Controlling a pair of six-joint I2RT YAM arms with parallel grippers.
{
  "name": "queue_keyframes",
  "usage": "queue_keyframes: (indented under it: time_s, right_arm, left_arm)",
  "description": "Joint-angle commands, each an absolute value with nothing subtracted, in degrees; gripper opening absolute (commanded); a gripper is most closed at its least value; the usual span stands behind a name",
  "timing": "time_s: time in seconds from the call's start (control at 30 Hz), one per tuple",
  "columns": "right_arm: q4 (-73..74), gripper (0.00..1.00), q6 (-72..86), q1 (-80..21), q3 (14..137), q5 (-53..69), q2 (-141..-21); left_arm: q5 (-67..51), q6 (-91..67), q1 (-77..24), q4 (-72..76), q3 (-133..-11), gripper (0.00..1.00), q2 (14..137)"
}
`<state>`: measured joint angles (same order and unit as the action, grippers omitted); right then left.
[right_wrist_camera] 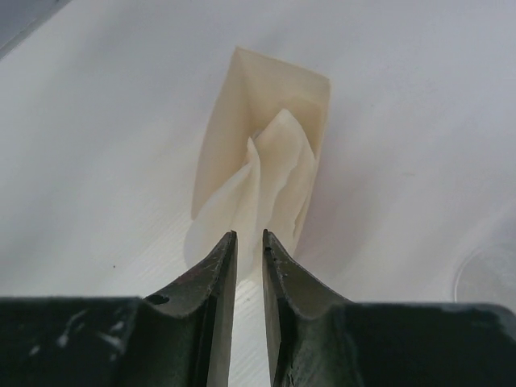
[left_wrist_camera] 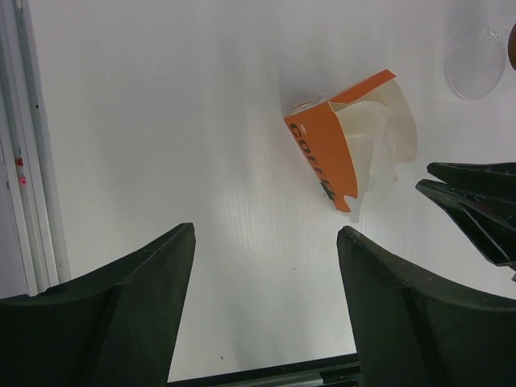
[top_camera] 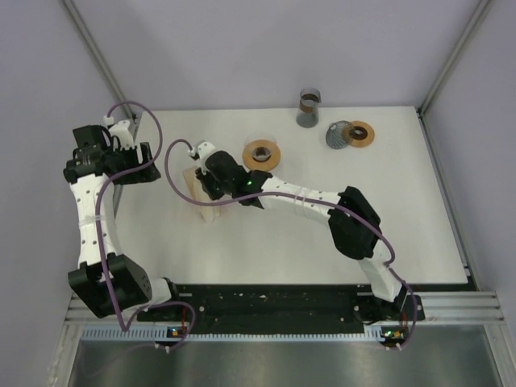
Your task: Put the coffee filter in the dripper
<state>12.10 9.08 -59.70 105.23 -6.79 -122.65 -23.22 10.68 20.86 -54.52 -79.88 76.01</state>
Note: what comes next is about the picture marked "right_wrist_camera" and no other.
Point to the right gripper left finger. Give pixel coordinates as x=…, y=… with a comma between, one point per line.
x=178, y=336

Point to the cream filter holder box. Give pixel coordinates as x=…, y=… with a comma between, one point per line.
x=255, y=90

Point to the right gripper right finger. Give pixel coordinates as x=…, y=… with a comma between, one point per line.
x=316, y=337

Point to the clear glass cup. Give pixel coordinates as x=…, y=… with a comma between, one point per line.
x=488, y=275

